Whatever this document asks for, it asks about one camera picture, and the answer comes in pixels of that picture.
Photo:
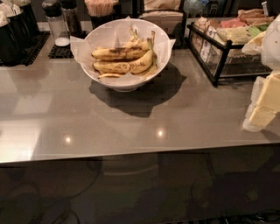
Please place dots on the white bowl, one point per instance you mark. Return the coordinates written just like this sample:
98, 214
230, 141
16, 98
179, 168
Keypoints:
124, 54

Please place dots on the small bottom yellow banana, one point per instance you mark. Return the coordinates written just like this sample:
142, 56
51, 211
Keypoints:
110, 75

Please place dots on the back yellow banana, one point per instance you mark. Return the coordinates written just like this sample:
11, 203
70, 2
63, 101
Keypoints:
134, 38

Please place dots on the glass salt shaker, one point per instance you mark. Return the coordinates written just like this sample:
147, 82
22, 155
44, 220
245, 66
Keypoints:
55, 19

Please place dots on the glass pepper grinder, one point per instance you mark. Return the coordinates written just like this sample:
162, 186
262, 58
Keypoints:
69, 8

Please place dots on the cup of wooden stirrers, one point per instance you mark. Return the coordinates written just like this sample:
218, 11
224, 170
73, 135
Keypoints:
100, 11

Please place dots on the green sweetener packets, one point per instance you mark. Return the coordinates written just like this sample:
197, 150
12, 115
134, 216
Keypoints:
255, 30

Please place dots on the black container back left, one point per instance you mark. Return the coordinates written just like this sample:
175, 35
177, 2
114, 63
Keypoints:
29, 17

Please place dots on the small black rubber mat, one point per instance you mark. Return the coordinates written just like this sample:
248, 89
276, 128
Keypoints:
60, 52

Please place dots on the black container front left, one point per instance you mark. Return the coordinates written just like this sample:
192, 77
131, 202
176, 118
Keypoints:
14, 39

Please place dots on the spotted yellow banana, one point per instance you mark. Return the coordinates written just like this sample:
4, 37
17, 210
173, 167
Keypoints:
128, 52
135, 66

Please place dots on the large black rubber mat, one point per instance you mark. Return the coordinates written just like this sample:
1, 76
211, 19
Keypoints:
31, 52

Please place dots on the white paper bowl liner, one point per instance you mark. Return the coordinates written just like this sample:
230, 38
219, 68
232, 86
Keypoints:
116, 34

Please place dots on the pink sweetener packets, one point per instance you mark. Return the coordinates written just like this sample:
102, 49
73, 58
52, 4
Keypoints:
232, 23

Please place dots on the black container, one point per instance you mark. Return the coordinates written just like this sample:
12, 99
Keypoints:
29, 17
14, 39

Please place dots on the black wire condiment rack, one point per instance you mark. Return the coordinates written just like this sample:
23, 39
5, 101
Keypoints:
224, 69

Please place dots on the right edge yellow banana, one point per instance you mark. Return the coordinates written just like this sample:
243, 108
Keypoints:
152, 69

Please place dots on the brown napkin holder box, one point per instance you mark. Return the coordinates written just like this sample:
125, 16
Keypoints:
167, 14

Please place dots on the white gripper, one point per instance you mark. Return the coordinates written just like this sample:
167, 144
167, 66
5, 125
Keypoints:
271, 49

